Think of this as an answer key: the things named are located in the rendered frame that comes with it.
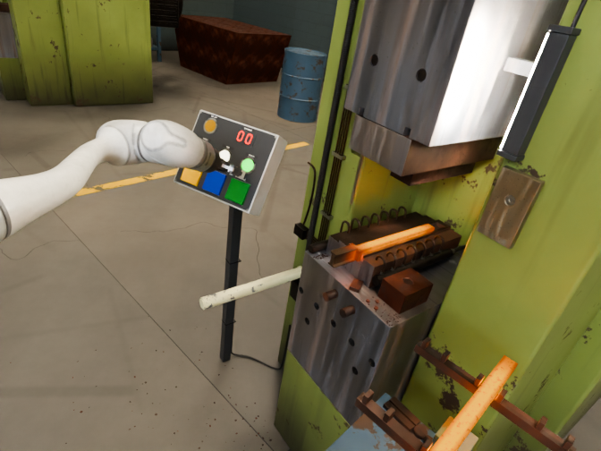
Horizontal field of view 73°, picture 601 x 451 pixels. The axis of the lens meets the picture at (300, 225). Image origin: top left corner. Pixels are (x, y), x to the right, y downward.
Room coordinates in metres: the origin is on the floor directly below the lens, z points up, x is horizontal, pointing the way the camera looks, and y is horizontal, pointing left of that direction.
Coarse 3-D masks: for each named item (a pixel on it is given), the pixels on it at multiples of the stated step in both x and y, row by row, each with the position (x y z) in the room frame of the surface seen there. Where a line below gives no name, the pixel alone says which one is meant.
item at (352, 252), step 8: (400, 232) 1.14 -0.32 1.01; (408, 232) 1.15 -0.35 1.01; (416, 232) 1.16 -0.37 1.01; (424, 232) 1.18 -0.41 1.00; (376, 240) 1.07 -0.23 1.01; (384, 240) 1.08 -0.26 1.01; (392, 240) 1.09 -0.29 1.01; (400, 240) 1.11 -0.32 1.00; (344, 248) 0.98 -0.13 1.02; (352, 248) 0.98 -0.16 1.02; (360, 248) 1.01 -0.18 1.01; (368, 248) 1.02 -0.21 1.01; (376, 248) 1.04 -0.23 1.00; (336, 256) 0.94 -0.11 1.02; (344, 256) 0.97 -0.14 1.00; (352, 256) 0.99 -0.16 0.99; (360, 256) 0.98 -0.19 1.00; (336, 264) 0.95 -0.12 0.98; (344, 264) 0.96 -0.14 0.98
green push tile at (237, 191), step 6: (234, 180) 1.26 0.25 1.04; (234, 186) 1.24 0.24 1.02; (240, 186) 1.24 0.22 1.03; (246, 186) 1.23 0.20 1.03; (228, 192) 1.24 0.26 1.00; (234, 192) 1.23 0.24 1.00; (240, 192) 1.23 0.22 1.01; (246, 192) 1.22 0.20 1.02; (228, 198) 1.23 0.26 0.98; (234, 198) 1.22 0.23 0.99; (240, 198) 1.22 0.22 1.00; (240, 204) 1.21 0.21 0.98
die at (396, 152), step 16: (352, 128) 1.10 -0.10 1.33; (368, 128) 1.05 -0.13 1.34; (384, 128) 1.02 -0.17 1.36; (352, 144) 1.09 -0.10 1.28; (368, 144) 1.04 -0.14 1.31; (384, 144) 1.01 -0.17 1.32; (400, 144) 0.97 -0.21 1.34; (416, 144) 0.96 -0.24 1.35; (448, 144) 1.05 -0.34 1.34; (464, 144) 1.10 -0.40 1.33; (480, 144) 1.15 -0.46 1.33; (496, 144) 1.21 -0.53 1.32; (384, 160) 1.00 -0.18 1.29; (400, 160) 0.96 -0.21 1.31; (416, 160) 0.97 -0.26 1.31; (432, 160) 1.02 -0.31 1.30; (448, 160) 1.07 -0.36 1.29; (464, 160) 1.12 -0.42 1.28; (480, 160) 1.17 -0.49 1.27
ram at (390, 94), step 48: (384, 0) 1.09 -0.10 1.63; (432, 0) 0.98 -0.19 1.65; (480, 0) 0.92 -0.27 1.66; (528, 0) 1.03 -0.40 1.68; (384, 48) 1.06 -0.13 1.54; (432, 48) 0.96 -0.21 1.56; (480, 48) 0.96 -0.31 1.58; (528, 48) 1.08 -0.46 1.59; (384, 96) 1.04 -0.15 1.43; (432, 96) 0.93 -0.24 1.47; (480, 96) 1.00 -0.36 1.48; (432, 144) 0.92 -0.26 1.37
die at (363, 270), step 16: (384, 224) 1.23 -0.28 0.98; (400, 224) 1.23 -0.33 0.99; (416, 224) 1.25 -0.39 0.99; (336, 240) 1.08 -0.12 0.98; (352, 240) 1.08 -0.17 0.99; (368, 240) 1.09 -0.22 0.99; (416, 240) 1.14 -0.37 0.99; (448, 240) 1.17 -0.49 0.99; (368, 256) 1.00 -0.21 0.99; (384, 256) 1.01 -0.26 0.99; (400, 256) 1.03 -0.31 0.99; (416, 256) 1.07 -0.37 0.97; (352, 272) 1.00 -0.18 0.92; (368, 272) 0.96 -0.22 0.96
